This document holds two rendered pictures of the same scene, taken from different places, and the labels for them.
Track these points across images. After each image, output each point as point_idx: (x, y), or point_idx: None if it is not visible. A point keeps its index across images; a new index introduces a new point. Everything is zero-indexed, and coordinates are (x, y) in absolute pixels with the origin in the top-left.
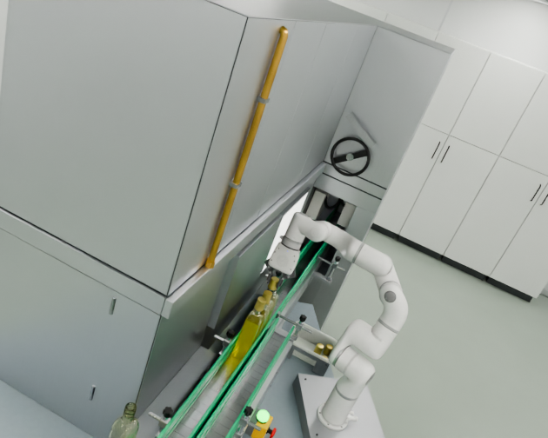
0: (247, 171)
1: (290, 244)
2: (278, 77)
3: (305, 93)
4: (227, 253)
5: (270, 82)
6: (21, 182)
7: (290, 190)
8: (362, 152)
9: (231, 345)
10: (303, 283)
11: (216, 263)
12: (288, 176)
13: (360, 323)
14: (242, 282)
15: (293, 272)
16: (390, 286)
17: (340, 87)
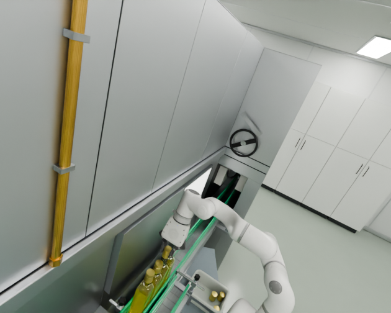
0: (102, 150)
1: (180, 220)
2: (123, 21)
3: (191, 76)
4: (95, 239)
5: (78, 1)
6: None
7: (192, 167)
8: (252, 140)
9: (122, 312)
10: (206, 235)
11: (69, 256)
12: (187, 156)
13: (244, 307)
14: (142, 247)
15: (183, 244)
16: (275, 274)
17: (234, 88)
